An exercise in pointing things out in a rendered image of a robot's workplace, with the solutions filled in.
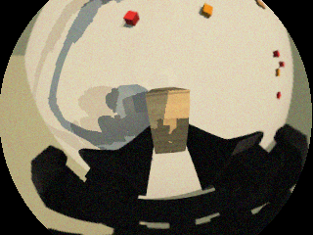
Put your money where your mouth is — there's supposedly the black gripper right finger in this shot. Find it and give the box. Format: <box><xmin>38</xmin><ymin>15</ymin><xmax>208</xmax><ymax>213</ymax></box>
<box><xmin>187</xmin><ymin>124</ymin><xmax>263</xmax><ymax>191</ymax></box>

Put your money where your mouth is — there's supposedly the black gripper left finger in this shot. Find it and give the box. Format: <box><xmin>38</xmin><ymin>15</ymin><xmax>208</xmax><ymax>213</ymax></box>
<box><xmin>78</xmin><ymin>125</ymin><xmax>154</xmax><ymax>196</ymax></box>

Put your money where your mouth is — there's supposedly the tan triangular block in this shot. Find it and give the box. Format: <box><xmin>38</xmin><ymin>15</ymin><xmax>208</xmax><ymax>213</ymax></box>
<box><xmin>146</xmin><ymin>93</ymin><xmax>191</xmax><ymax>154</ymax></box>
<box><xmin>146</xmin><ymin>87</ymin><xmax>191</xmax><ymax>97</ymax></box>

